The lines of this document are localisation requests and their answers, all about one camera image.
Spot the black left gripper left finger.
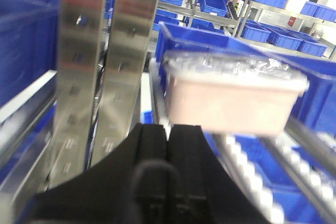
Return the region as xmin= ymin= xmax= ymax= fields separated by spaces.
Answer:
xmin=18 ymin=124 xmax=167 ymax=223

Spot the white roller conveyor track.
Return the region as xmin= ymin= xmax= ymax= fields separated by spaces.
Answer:
xmin=212 ymin=129 xmax=336 ymax=224

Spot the background steel shelving unit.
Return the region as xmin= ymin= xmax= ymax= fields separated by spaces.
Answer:
xmin=154 ymin=0 xmax=336 ymax=59

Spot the blue crate behind white bin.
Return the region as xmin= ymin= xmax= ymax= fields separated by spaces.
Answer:
xmin=155 ymin=22 xmax=335 ymax=134

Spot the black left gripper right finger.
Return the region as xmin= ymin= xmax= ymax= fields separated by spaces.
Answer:
xmin=167 ymin=124 xmax=268 ymax=223

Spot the perforated steel shelf upright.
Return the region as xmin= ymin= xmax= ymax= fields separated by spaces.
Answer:
xmin=49 ymin=0 xmax=159 ymax=188

